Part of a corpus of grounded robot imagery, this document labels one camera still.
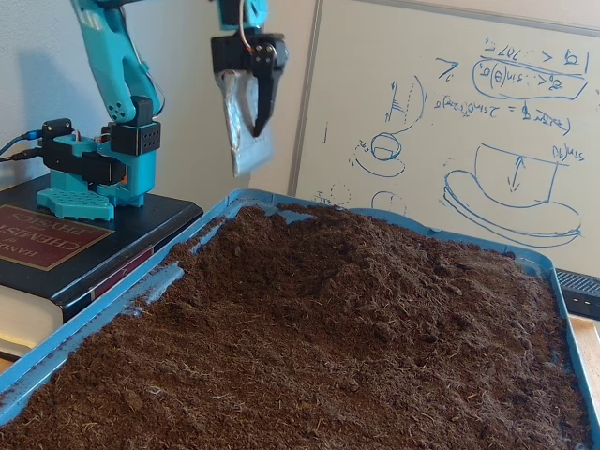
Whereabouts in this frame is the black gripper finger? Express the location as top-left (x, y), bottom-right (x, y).
top-left (250, 67), bottom-right (284, 138)

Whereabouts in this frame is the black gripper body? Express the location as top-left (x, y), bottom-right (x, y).
top-left (210, 32), bottom-right (288, 74)

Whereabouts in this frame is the foil wrapped gripper finger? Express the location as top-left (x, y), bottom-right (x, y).
top-left (215, 69), bottom-right (276, 178)

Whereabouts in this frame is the brown soil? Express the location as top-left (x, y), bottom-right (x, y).
top-left (0, 202), bottom-right (592, 450)

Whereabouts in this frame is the blue plastic tray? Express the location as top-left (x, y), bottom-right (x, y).
top-left (0, 187), bottom-right (600, 450)

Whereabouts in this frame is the whiteboard with blue drawings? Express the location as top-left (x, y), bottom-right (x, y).
top-left (288, 0), bottom-right (600, 278)

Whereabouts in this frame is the black chemistry physics handbook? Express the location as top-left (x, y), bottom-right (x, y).
top-left (0, 180), bottom-right (205, 362)

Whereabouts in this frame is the black cable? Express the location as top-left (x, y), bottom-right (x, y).
top-left (0, 148), bottom-right (46, 163)

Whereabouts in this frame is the blue cable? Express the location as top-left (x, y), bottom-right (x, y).
top-left (0, 130), bottom-right (46, 158)

